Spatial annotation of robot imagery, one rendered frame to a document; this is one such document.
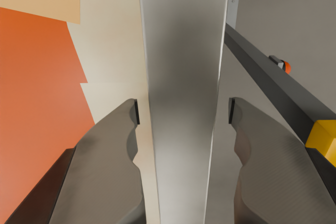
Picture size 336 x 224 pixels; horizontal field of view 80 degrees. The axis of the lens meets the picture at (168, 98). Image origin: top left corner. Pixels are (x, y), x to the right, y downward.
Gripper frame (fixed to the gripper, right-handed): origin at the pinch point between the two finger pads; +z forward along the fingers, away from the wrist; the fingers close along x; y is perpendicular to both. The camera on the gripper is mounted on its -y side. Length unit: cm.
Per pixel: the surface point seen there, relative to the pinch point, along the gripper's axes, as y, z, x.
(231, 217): 188, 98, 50
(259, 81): 12.8, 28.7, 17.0
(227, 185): 141, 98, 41
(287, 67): 11.0, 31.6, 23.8
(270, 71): 10.0, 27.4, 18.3
